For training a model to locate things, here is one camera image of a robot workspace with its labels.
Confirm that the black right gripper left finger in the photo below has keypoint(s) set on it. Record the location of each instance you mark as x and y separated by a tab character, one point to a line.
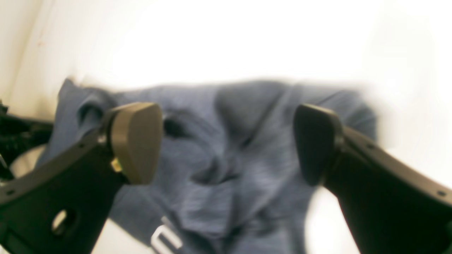
61	207

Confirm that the blue T-shirt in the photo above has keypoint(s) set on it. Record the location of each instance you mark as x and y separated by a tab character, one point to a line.
228	179

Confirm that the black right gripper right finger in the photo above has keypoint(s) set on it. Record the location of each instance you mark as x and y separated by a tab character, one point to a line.
389	207

